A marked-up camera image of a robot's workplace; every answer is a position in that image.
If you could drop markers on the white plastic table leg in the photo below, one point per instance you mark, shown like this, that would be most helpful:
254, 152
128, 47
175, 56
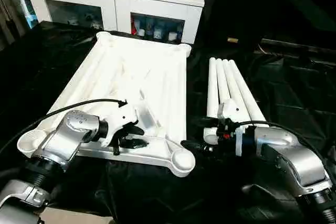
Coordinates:
213, 87
244, 87
221, 82
234, 87

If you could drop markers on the white plastic table top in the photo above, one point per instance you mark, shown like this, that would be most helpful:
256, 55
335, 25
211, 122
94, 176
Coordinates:
118, 72

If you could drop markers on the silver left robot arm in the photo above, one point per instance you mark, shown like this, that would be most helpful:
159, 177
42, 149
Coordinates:
65, 140

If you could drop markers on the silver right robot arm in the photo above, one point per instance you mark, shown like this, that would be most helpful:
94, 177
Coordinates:
288, 155

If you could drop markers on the black mat cloth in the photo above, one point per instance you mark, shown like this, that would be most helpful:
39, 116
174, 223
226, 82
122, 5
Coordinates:
157, 195

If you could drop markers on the small gold tag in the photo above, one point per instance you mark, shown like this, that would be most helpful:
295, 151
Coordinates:
232, 40

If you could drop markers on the white cup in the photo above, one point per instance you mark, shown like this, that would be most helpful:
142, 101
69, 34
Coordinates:
157, 33
172, 36
141, 31

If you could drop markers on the red carton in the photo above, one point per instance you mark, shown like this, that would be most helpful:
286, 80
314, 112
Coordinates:
134, 26

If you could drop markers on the white sideboard cabinet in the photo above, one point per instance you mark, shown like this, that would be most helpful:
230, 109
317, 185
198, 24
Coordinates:
118, 1

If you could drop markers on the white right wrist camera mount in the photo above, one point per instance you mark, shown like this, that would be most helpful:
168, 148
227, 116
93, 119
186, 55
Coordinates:
231, 108

